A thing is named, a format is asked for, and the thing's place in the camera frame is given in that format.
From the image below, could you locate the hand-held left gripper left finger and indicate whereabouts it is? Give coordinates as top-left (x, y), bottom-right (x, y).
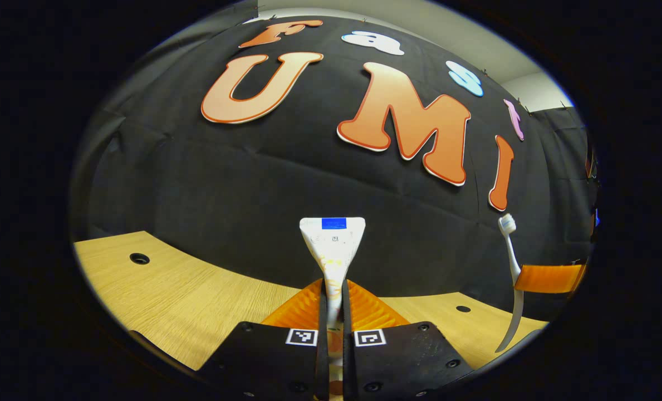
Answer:
top-left (197, 278), bottom-right (330, 401)

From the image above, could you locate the black backdrop cloth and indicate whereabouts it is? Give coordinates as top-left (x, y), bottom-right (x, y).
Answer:
top-left (69, 6), bottom-right (599, 321)

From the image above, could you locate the white toothbrush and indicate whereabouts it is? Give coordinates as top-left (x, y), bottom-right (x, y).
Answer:
top-left (495, 213), bottom-right (524, 353)

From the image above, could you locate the white toothpaste tube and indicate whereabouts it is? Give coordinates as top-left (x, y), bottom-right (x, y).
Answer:
top-left (300, 217), bottom-right (366, 397)

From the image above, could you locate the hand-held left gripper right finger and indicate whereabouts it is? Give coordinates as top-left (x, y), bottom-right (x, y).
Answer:
top-left (342, 278), bottom-right (474, 401)

